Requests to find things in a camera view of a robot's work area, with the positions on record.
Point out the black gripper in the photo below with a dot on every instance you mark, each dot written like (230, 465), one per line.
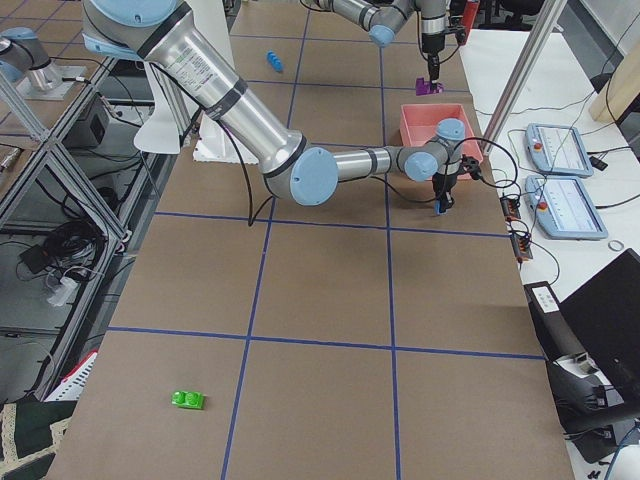
(430, 44)
(443, 185)

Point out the small blue block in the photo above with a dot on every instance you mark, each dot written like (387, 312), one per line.
(442, 206)

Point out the purple block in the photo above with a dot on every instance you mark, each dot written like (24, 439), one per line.
(425, 87)

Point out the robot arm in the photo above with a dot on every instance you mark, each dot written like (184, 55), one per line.
(382, 24)
(165, 34)

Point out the pink plastic box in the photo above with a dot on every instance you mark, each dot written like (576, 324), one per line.
(420, 125)

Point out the near teach pendant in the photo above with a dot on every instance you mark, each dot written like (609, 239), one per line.
(562, 208)

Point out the teach pendant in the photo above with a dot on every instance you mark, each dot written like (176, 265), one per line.
(557, 149)
(562, 208)

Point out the far teach pendant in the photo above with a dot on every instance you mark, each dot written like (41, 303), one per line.
(557, 149)

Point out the long blue block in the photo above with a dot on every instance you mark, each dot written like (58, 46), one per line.
(274, 61)

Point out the black laptop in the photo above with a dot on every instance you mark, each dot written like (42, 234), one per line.
(590, 342)

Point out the green block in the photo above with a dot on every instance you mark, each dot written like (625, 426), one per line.
(185, 399)

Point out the aluminium frame post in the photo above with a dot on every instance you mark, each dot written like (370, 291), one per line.
(538, 36)

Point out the white camera stand base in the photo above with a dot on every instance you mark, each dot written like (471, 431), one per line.
(174, 112)

